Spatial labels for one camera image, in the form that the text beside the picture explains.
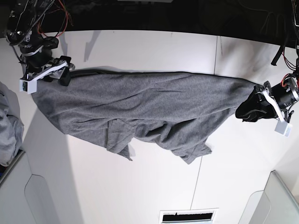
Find left white bin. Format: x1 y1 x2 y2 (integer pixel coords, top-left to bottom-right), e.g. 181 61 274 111
0 151 62 224

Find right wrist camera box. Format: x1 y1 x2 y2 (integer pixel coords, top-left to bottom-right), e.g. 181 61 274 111
19 79 37 94

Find right white bin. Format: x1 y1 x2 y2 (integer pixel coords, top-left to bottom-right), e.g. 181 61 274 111
239 170 299 224

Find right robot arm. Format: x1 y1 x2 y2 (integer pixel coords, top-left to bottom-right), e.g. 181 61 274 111
5 0 75 92

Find white bin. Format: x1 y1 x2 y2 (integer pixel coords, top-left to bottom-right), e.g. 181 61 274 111
0 151 62 224
239 170 299 224

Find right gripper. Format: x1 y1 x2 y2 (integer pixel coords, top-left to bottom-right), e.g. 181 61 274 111
22 56 75 86

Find pile of grey clothes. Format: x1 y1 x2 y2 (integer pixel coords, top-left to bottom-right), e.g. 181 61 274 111
0 83 24 167

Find grey t-shirt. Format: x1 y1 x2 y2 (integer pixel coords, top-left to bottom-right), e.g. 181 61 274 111
32 70 255 164

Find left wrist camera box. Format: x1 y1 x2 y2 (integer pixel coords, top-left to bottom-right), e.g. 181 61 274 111
275 120 292 137

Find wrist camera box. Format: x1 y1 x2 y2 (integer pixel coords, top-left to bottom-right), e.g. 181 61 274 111
275 120 292 137
19 79 37 94

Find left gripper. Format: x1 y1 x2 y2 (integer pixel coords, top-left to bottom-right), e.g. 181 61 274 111
235 81 285 122

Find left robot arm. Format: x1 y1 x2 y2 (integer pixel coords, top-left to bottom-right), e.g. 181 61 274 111
235 0 299 124

